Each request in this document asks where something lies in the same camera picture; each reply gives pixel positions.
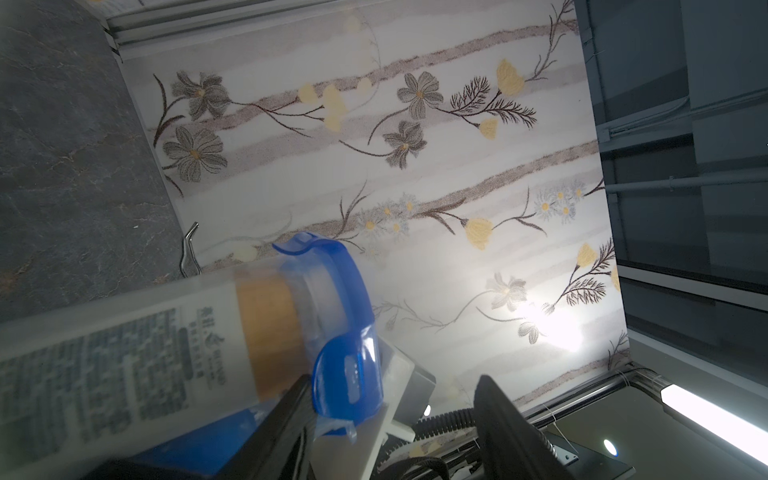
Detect metal tongs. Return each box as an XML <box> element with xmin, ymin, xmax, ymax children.
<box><xmin>179</xmin><ymin>222</ymin><xmax>202</xmax><ymax>278</ymax></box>

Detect blue lidded clear jar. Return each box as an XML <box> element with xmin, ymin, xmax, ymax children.
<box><xmin>1</xmin><ymin>232</ymin><xmax>383</xmax><ymax>479</ymax></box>

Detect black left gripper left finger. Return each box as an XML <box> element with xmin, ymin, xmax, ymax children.
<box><xmin>83</xmin><ymin>375</ymin><xmax>315</xmax><ymax>479</ymax></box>

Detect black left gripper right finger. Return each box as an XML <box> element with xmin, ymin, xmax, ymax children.
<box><xmin>473</xmin><ymin>375</ymin><xmax>573</xmax><ymax>479</ymax></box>

